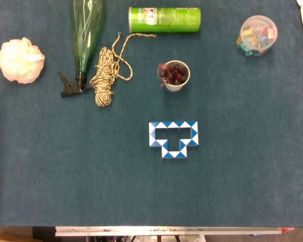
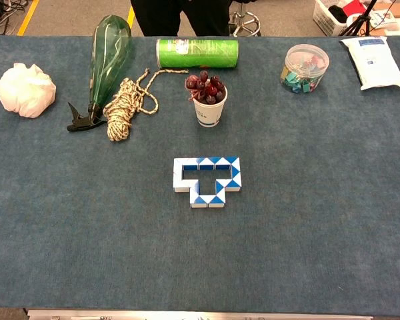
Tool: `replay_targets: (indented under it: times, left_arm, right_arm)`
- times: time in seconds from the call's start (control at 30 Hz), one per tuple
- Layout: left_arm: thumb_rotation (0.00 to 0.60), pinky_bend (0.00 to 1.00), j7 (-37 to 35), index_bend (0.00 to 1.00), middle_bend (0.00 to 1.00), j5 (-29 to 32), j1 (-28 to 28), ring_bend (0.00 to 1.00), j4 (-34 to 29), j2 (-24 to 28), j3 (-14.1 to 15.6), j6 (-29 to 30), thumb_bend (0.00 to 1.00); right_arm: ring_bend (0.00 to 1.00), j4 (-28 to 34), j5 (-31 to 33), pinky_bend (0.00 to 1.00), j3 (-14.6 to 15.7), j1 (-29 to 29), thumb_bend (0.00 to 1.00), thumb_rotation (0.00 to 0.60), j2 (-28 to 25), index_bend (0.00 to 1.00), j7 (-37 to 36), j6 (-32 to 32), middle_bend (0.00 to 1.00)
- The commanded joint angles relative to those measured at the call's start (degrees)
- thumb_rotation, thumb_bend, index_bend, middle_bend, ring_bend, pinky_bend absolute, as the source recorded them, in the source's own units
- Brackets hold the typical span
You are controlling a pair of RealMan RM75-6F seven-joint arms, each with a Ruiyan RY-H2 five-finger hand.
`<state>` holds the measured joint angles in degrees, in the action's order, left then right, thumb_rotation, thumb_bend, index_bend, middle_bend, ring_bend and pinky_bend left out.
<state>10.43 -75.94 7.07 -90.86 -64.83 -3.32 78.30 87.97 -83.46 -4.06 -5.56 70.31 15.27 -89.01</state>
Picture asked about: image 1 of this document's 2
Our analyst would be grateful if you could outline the beige braided rope bundle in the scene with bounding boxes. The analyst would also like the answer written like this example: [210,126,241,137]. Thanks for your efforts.
[89,32,157,107]

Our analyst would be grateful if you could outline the green cylindrical chip can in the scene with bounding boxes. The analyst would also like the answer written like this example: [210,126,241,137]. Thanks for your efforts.
[128,7,201,34]

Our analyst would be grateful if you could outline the dark red cherries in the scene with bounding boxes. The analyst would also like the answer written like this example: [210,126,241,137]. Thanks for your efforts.
[158,63,189,88]

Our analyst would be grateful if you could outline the clear jar of binder clips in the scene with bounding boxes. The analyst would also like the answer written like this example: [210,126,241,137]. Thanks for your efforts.
[236,15,278,57]

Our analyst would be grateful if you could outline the green spray bottle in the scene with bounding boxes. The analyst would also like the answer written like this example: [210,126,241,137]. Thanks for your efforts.
[57,0,104,98]

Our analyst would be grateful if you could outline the white paper cup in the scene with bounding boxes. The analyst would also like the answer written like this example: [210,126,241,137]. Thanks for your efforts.
[157,59,191,92]

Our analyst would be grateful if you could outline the pink mesh bath sponge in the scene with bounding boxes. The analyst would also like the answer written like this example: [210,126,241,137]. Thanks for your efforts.
[0,37,45,84]

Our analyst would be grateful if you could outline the aluminium frame rail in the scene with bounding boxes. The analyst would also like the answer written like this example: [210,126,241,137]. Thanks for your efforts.
[55,226,295,237]

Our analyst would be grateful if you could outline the blue felt table mat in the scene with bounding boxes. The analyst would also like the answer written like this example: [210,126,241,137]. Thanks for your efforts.
[0,0,303,227]

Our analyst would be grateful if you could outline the blue white snake puzzle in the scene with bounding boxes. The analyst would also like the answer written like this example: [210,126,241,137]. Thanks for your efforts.
[148,121,199,159]

